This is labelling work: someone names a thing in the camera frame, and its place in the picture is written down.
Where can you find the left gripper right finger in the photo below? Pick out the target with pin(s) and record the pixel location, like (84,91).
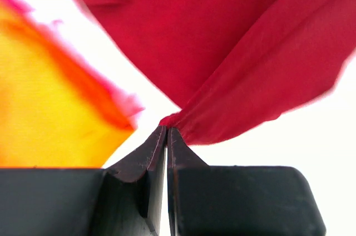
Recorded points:
(236,200)

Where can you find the dark red t-shirt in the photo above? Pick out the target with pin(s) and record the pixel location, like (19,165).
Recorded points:
(231,65)

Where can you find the folded orange t-shirt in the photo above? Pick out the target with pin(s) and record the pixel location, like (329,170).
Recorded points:
(54,113)

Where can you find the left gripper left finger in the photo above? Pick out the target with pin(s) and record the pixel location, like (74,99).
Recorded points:
(124,199)

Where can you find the folded magenta t-shirt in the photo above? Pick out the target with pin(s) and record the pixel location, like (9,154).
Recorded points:
(83,63)

